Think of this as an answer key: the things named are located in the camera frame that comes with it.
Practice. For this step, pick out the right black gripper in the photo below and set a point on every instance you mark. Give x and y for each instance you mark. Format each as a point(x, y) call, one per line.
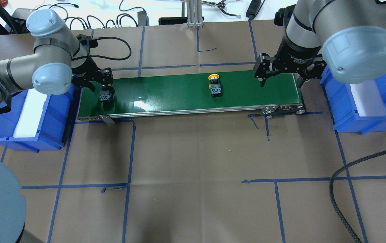
point(292, 55)

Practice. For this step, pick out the aluminium profile post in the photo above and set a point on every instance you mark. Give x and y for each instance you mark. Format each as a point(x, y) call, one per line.
point(194, 13)

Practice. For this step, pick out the white foam pad source bin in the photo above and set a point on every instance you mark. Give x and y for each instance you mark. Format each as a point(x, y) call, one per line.
point(31, 114)

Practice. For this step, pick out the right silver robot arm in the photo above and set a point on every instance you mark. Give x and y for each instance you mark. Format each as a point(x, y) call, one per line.
point(346, 36)

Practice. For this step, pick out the blue empty destination bin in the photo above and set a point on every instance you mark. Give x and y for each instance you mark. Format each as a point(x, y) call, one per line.
point(344, 112)

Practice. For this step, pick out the red push button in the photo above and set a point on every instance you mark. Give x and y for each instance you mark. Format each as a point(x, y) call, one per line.
point(106, 95)

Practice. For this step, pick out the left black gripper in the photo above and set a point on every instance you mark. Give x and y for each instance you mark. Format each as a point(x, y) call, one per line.
point(82, 68)

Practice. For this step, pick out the white foam pad destination bin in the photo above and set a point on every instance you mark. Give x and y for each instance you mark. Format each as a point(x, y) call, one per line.
point(367, 98)

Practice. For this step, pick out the green conveyor belt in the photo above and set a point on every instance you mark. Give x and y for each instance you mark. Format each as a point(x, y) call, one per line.
point(190, 93)

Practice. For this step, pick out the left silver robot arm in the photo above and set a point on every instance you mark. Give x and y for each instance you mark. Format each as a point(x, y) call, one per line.
point(58, 59)

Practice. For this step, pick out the yellow push button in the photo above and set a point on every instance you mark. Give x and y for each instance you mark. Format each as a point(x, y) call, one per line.
point(215, 85)

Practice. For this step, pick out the blue bin with buttons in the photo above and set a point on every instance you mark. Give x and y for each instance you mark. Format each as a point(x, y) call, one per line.
point(51, 128)

